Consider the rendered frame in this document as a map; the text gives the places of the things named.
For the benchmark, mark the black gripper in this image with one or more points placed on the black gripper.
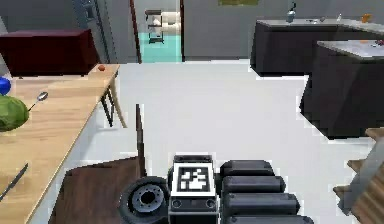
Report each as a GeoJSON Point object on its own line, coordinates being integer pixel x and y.
{"type": "Point", "coordinates": [144, 199]}

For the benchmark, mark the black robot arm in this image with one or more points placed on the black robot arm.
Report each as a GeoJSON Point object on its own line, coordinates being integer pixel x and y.
{"type": "Point", "coordinates": [246, 193]}

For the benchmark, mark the dark brown wooden chair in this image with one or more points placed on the dark brown wooden chair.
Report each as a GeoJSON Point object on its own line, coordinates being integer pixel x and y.
{"type": "Point", "coordinates": [100, 193]}

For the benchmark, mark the light wooden dining table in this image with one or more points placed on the light wooden dining table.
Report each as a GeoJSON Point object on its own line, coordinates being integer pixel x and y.
{"type": "Point", "coordinates": [50, 133]}

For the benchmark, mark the blue bowl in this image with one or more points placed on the blue bowl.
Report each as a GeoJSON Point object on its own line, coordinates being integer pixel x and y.
{"type": "Point", "coordinates": [4, 85]}

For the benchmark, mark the black table knife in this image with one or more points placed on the black table knife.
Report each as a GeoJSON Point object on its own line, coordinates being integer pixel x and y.
{"type": "Point", "coordinates": [15, 181]}

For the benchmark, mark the small red tomato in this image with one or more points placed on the small red tomato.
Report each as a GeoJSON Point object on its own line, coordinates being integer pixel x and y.
{"type": "Point", "coordinates": [101, 68]}

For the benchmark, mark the silver spoon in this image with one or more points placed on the silver spoon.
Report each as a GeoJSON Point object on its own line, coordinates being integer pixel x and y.
{"type": "Point", "coordinates": [40, 98]}

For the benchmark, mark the green lettuce head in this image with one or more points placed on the green lettuce head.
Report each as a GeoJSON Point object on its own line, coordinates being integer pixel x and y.
{"type": "Point", "coordinates": [11, 113]}

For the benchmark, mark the black metal shelf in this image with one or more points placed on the black metal shelf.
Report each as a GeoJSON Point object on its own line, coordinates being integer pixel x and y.
{"type": "Point", "coordinates": [155, 26]}

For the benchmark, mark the grey fridge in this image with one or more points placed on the grey fridge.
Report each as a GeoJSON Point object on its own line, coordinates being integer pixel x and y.
{"type": "Point", "coordinates": [96, 30]}

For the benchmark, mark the dark red cabinet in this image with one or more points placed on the dark red cabinet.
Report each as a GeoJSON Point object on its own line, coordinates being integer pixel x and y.
{"type": "Point", "coordinates": [46, 50]}

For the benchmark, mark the black kitchen counter cabinet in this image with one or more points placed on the black kitchen counter cabinet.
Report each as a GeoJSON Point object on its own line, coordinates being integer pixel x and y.
{"type": "Point", "coordinates": [286, 46]}

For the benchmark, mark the black kitchen island cabinet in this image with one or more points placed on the black kitchen island cabinet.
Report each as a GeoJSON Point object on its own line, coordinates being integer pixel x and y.
{"type": "Point", "coordinates": [346, 86]}

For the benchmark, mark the grey spray bottle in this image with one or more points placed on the grey spray bottle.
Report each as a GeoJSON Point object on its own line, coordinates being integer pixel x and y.
{"type": "Point", "coordinates": [291, 15]}

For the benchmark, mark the orange cup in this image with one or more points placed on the orange cup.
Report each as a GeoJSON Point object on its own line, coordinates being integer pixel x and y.
{"type": "Point", "coordinates": [366, 18]}

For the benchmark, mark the dark red door frame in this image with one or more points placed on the dark red door frame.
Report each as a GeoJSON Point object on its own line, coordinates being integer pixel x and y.
{"type": "Point", "coordinates": [136, 31]}

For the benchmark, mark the yellow framed wall picture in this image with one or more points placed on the yellow framed wall picture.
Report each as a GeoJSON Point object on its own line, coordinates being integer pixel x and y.
{"type": "Point", "coordinates": [238, 2]}

